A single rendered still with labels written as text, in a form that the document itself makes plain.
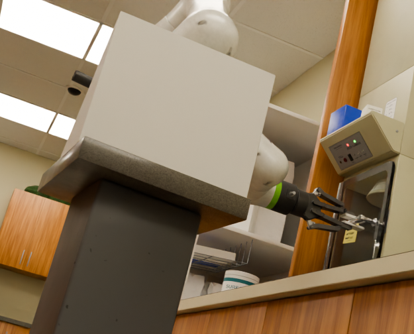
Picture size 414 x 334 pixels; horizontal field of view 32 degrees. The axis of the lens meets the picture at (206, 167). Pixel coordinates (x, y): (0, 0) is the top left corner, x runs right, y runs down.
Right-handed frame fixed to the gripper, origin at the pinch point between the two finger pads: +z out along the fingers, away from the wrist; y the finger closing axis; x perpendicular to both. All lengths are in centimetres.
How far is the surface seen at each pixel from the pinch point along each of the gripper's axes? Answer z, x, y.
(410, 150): 8.6, -11.6, 23.0
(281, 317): -21.6, -11.0, -35.4
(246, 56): 13, 188, 150
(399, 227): 8.9, -10.9, -0.9
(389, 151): 2.6, -9.9, 21.2
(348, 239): 4.2, 8.4, -2.6
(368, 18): 5, 24, 87
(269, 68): 30, 191, 150
